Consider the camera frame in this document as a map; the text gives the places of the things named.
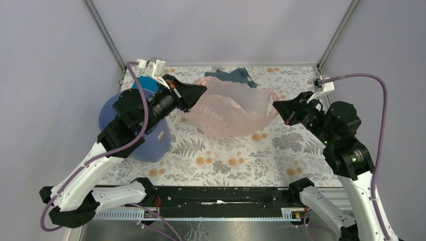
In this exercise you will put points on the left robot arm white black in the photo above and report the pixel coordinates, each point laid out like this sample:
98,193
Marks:
75,201

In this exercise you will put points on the white slotted cable duct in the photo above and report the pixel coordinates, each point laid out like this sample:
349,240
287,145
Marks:
203,214

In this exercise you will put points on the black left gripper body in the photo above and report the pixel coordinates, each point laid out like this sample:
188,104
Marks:
170,81

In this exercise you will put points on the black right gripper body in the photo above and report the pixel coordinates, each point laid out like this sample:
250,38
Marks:
310,116

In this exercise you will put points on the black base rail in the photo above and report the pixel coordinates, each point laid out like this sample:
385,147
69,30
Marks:
257,197

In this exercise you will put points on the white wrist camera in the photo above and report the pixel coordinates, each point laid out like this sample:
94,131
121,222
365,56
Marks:
321,89
154,68

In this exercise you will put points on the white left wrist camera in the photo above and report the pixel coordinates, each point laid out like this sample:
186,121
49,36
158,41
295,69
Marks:
154,68

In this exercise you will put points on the blue plastic trash bin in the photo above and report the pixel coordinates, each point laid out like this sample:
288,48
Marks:
157,139

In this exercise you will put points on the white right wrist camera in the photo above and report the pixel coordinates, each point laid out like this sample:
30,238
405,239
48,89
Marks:
321,89

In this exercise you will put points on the grey-blue shirt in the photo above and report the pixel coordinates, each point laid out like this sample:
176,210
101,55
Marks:
239,75

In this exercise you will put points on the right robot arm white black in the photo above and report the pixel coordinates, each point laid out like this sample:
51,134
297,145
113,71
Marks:
349,160

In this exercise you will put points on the teal cloth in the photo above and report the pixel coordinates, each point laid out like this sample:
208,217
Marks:
148,83

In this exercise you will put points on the pink plastic trash bag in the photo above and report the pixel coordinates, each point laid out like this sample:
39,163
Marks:
229,109

